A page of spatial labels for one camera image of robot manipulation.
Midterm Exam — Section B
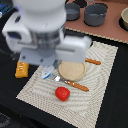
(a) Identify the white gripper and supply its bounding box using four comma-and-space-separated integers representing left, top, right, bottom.
2, 12, 92, 66

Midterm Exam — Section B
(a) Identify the orange toy bread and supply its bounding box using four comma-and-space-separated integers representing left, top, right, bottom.
15, 61, 29, 78

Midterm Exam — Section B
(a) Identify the red toy tomato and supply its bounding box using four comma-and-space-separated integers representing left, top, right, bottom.
55, 87, 70, 101

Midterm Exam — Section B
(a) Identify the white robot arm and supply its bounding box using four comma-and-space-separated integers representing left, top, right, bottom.
2, 0, 91, 66

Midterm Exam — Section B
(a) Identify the round beige plate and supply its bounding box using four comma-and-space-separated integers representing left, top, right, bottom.
58, 61, 87, 81

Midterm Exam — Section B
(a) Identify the small grey saucepan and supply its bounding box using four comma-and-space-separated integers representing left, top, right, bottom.
65, 3, 80, 21

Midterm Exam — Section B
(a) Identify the large grey pot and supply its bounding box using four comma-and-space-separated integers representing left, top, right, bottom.
84, 0, 107, 26

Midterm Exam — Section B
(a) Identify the woven beige placemat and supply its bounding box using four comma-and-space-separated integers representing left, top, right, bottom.
17, 41, 118, 128

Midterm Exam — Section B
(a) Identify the beige bowl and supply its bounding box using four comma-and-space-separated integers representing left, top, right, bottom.
121, 7, 128, 30

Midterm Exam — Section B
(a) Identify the wooden handled fork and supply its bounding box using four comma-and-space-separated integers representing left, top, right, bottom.
50, 74, 89, 92

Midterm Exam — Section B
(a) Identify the wooden handled knife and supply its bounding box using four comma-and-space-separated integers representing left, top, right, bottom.
85, 58, 101, 65

